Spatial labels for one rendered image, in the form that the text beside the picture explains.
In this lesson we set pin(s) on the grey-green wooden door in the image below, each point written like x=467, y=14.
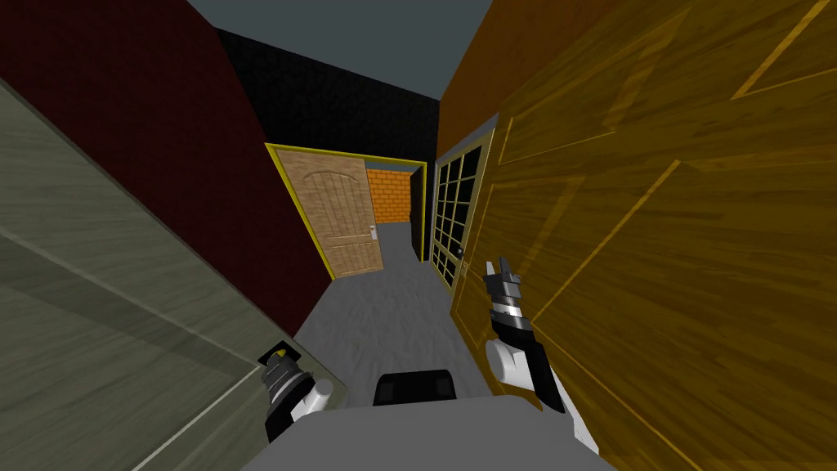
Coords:
x=98, y=314

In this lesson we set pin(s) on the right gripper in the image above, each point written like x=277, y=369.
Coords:
x=505, y=286

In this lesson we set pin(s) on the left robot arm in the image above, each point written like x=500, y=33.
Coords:
x=288, y=400

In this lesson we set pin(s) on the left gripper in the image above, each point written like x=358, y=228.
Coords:
x=281, y=374

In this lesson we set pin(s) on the light wooden arched-panel door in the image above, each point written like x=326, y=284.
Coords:
x=340, y=216

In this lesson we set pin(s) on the dark brown wooden door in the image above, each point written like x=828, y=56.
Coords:
x=686, y=261

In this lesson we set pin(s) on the glass-paned door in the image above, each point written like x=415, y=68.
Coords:
x=458, y=203

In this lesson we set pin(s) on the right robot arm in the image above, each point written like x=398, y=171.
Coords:
x=531, y=350

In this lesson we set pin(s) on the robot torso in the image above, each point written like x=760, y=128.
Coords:
x=425, y=438

